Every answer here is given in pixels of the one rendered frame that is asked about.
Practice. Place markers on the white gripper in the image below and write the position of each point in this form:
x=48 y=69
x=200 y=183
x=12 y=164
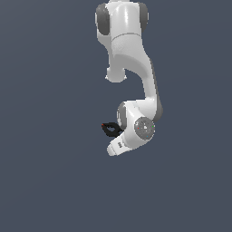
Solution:
x=118 y=146

